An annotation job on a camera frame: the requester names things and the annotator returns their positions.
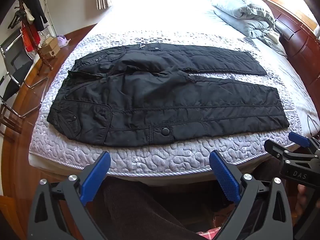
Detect black metal chair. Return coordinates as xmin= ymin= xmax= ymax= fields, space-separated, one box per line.
xmin=0 ymin=33 xmax=50 ymax=118

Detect purple plastic object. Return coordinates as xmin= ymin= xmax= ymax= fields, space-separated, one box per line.
xmin=56 ymin=34 xmax=71 ymax=46

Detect wooden coat rack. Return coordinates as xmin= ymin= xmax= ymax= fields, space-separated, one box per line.
xmin=7 ymin=0 xmax=54 ymax=71

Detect red hanging garment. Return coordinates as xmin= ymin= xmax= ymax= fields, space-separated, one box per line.
xmin=20 ymin=24 xmax=41 ymax=53

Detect person's right hand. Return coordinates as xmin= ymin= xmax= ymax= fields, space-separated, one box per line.
xmin=297 ymin=184 xmax=311 ymax=203

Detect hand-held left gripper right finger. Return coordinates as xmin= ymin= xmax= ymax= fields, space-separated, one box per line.
xmin=209 ymin=150 xmax=293 ymax=240

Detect black hanging garment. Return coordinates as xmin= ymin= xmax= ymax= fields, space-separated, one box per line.
xmin=22 ymin=0 xmax=48 ymax=31

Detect pink plaid cloth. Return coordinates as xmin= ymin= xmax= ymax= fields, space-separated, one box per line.
xmin=194 ymin=226 xmax=227 ymax=240

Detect grey duvet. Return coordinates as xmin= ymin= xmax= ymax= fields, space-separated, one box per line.
xmin=206 ymin=0 xmax=288 ymax=55

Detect black pants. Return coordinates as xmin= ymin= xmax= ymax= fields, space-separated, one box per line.
xmin=47 ymin=43 xmax=290 ymax=147

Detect black cable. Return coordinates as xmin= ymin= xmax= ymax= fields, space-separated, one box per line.
xmin=305 ymin=115 xmax=319 ymax=137

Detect cardboard box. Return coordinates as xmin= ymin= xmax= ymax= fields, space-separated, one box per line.
xmin=39 ymin=36 xmax=61 ymax=60

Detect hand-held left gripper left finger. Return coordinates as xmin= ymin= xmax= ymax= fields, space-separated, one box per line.
xmin=27 ymin=151 xmax=112 ymax=240

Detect wooden headboard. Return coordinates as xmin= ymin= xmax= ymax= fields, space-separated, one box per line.
xmin=261 ymin=0 xmax=320 ymax=87

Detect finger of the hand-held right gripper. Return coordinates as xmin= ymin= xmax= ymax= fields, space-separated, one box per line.
xmin=264 ymin=139 xmax=320 ymax=166
xmin=287 ymin=131 xmax=320 ymax=153

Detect white drying rack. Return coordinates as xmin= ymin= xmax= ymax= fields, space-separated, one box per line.
xmin=42 ymin=0 xmax=58 ymax=40

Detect grey quilted mattress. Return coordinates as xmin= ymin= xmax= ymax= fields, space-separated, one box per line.
xmin=28 ymin=0 xmax=320 ymax=178

